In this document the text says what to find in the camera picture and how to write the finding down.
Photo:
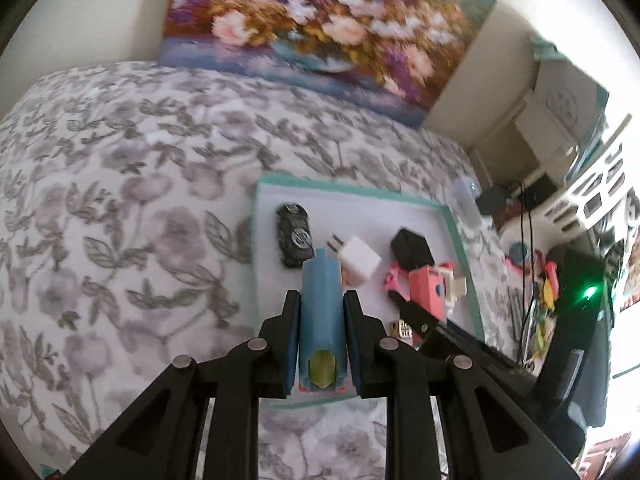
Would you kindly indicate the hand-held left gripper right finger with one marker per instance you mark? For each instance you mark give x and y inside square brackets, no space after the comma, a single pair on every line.
[351,345]

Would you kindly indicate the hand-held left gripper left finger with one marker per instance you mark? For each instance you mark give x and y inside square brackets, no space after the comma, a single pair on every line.
[291,345]

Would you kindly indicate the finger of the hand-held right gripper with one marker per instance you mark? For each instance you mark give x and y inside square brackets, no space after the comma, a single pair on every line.
[415,317]

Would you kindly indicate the brass harmonica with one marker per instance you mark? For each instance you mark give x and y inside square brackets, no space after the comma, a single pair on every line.
[402,330]

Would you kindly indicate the pink watch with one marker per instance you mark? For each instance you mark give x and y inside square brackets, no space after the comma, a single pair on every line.
[392,280]

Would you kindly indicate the blue orange green foam toy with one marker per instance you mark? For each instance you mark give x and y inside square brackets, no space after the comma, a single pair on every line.
[320,310]

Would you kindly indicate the white and pink toy figure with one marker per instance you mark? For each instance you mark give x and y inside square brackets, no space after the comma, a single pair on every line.
[457,290]

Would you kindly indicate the black charger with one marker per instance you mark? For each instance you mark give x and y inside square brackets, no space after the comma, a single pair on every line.
[410,247]

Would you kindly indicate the white charger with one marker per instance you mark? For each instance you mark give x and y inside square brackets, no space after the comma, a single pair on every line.
[360,260]

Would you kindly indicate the teal cardboard box lid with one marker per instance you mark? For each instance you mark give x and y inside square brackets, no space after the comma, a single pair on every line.
[380,220]

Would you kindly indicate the black toy car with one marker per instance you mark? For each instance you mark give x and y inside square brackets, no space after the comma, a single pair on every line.
[295,235]

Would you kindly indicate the colourful toy clutter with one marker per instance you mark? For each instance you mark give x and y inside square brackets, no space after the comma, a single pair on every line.
[547,285]

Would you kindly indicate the grey metal tool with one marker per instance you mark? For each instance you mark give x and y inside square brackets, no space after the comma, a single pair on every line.
[515,305]

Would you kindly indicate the round blue tin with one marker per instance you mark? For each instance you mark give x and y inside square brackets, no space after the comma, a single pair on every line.
[520,252]

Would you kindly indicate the white power strip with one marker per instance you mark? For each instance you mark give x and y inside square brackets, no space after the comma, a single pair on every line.
[465,200]

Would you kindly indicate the black power adapter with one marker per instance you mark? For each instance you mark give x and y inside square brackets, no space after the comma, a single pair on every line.
[492,200]

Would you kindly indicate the white cutout rack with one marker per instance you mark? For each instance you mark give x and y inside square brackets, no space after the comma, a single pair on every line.
[560,207]

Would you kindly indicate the grey floral blanket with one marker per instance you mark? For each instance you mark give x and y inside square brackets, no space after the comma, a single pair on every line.
[125,210]

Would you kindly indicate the white shelf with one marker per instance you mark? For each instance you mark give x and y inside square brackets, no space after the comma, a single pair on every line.
[545,115]

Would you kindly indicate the pale printed panel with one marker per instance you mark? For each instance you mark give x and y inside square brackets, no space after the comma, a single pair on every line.
[565,105]

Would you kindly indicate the flower painting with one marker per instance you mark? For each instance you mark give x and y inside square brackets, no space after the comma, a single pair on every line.
[325,25]

